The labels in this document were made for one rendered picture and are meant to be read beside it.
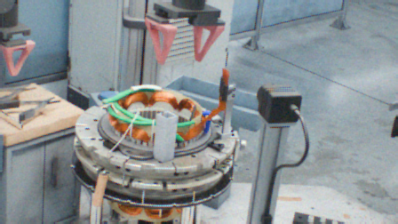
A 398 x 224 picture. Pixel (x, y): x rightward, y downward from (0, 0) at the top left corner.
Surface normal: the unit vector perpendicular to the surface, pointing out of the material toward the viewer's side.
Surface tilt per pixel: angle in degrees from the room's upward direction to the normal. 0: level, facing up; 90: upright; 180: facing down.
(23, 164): 90
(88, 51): 93
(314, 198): 0
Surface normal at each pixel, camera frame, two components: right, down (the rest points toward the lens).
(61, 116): 0.11, -0.91
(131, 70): 0.12, 0.42
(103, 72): -0.80, 0.22
